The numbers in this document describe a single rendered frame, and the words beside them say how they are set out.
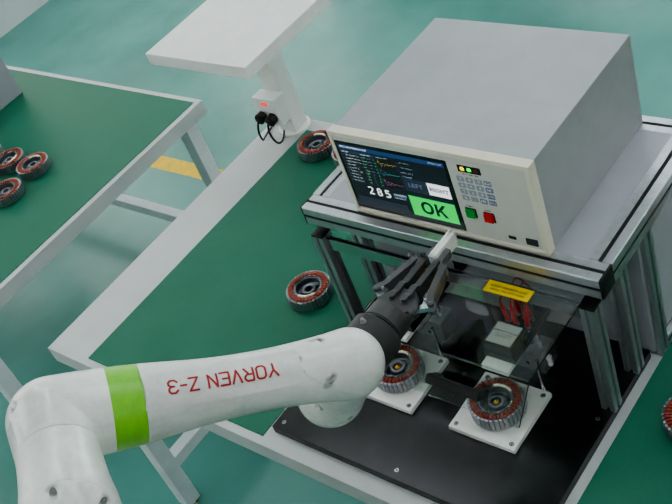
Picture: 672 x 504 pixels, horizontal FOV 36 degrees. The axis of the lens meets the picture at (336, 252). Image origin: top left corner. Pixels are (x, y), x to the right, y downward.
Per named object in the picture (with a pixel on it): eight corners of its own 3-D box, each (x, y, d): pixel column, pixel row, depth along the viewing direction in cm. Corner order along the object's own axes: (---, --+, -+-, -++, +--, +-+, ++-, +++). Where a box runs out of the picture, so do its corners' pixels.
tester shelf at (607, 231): (604, 300, 175) (600, 282, 172) (306, 223, 217) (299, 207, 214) (706, 141, 197) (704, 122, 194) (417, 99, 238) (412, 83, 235)
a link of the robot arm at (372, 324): (372, 340, 162) (328, 325, 168) (393, 387, 169) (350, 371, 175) (393, 313, 165) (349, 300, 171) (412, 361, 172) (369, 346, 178)
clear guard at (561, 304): (519, 428, 169) (511, 406, 166) (402, 386, 184) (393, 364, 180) (606, 293, 185) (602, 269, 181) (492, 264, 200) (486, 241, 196)
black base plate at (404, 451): (538, 547, 181) (536, 540, 180) (275, 432, 221) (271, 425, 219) (651, 357, 204) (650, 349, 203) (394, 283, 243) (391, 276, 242)
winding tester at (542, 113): (550, 257, 180) (528, 167, 168) (357, 210, 207) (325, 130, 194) (644, 122, 199) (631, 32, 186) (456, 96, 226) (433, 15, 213)
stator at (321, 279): (292, 283, 254) (287, 273, 252) (335, 276, 251) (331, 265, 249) (287, 316, 246) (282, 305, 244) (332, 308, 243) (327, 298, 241)
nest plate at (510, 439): (515, 454, 195) (513, 450, 194) (449, 429, 204) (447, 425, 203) (552, 396, 202) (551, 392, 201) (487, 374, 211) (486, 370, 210)
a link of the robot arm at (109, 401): (15, 497, 136) (4, 431, 129) (7, 430, 146) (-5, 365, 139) (152, 468, 142) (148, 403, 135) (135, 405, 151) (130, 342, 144)
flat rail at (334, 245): (591, 321, 181) (588, 309, 179) (324, 247, 218) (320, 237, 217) (594, 316, 181) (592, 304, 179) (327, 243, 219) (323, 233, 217)
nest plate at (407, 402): (411, 415, 209) (410, 411, 209) (354, 393, 219) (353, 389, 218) (450, 362, 217) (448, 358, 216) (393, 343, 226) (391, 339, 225)
